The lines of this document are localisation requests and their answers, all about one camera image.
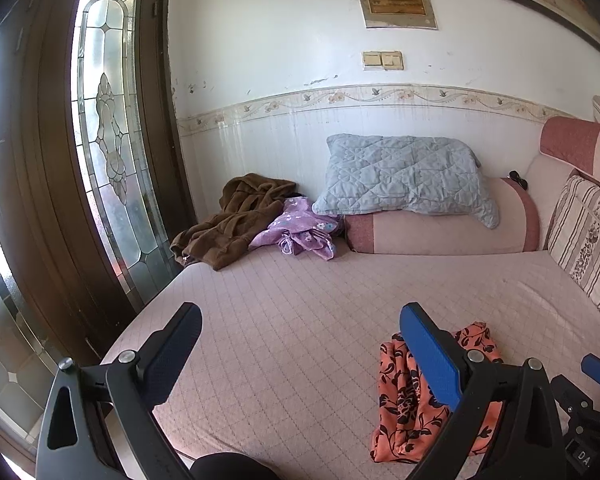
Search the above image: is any pink sofa backrest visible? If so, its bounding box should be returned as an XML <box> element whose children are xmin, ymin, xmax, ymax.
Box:
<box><xmin>525</xmin><ymin>116</ymin><xmax>600</xmax><ymax>251</ymax></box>

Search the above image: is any purple floral garment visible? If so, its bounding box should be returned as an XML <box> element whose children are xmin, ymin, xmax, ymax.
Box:
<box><xmin>249</xmin><ymin>196</ymin><xmax>343</xmax><ymax>262</ymax></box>

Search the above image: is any striped floral cushion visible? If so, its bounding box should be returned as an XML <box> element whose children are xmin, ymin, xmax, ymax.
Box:
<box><xmin>544</xmin><ymin>175</ymin><xmax>600</xmax><ymax>333</ymax></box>

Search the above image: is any brown fleece robe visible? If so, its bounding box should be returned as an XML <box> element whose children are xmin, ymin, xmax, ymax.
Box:
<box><xmin>170</xmin><ymin>173</ymin><xmax>297</xmax><ymax>271</ymax></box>

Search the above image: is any pink sofa bolster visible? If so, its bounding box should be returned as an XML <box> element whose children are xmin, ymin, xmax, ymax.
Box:
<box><xmin>344</xmin><ymin>176</ymin><xmax>540</xmax><ymax>256</ymax></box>

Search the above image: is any orange black floral shirt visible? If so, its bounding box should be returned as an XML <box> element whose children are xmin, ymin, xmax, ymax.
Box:
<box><xmin>370</xmin><ymin>321</ymin><xmax>505</xmax><ymax>464</ymax></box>

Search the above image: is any grey quilted pillow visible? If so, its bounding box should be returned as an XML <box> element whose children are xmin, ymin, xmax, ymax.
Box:
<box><xmin>312</xmin><ymin>133</ymin><xmax>501</xmax><ymax>229</ymax></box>

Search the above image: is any wooden door with stained glass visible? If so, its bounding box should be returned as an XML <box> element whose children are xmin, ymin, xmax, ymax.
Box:
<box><xmin>0</xmin><ymin>0</ymin><xmax>198</xmax><ymax>461</ymax></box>

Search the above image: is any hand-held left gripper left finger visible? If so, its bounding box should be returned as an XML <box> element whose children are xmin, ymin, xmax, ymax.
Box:
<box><xmin>35</xmin><ymin>301</ymin><xmax>203</xmax><ymax>480</ymax></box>

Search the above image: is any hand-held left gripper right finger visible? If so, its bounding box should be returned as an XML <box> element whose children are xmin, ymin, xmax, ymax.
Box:
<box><xmin>399</xmin><ymin>302</ymin><xmax>566</xmax><ymax>480</ymax></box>

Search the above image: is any pink quilted sofa bed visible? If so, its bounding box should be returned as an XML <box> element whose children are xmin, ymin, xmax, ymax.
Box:
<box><xmin>100</xmin><ymin>247</ymin><xmax>600</xmax><ymax>466</ymax></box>

